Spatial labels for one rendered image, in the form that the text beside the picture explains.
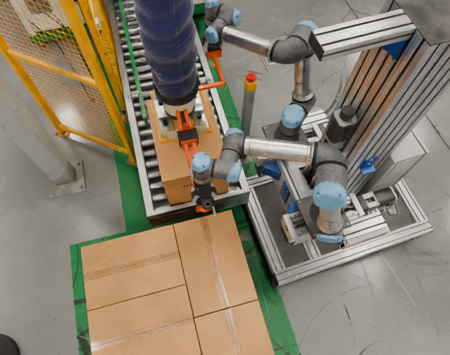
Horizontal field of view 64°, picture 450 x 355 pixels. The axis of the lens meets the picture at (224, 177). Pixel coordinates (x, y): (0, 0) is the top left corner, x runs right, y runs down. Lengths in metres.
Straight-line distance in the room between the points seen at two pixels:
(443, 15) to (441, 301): 2.32
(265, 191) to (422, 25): 1.85
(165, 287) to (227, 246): 0.46
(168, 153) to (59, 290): 1.45
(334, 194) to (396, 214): 1.80
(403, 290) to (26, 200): 3.09
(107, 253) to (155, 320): 0.52
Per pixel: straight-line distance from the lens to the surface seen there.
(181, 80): 1.73
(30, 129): 2.70
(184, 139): 1.81
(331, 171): 1.35
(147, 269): 2.36
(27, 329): 3.13
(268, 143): 1.41
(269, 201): 2.84
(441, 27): 1.38
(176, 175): 2.10
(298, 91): 1.99
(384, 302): 3.09
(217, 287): 2.30
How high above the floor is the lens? 2.82
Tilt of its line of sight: 64 degrees down
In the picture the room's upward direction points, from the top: 2 degrees clockwise
